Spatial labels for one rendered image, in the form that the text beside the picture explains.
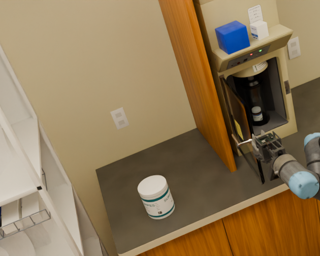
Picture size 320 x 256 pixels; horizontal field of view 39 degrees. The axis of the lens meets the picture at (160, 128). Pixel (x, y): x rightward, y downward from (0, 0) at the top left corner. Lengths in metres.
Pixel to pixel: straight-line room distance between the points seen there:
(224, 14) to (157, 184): 0.77
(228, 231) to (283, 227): 0.28
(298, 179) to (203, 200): 0.74
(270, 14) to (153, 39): 0.62
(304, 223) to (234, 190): 0.41
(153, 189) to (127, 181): 0.40
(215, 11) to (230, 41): 0.15
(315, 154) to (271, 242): 0.83
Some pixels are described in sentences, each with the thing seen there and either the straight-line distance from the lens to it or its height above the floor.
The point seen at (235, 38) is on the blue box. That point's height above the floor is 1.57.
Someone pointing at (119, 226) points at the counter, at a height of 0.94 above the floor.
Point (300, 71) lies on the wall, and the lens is 2.71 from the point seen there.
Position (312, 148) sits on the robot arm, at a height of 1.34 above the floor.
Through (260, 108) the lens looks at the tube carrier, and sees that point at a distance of 2.21.
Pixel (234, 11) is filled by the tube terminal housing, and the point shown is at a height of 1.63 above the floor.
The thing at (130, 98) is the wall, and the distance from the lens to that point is 2.37.
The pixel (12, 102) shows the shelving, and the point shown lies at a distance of 2.32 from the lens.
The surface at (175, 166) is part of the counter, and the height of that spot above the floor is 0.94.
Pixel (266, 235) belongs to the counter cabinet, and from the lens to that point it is 2.19.
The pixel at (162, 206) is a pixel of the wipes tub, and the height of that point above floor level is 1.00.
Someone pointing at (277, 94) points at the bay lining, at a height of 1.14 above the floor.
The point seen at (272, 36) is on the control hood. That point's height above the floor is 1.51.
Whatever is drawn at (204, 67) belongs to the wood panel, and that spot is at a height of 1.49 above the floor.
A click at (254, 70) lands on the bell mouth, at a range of 2.07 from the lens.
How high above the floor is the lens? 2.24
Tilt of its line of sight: 30 degrees down
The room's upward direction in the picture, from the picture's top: 19 degrees counter-clockwise
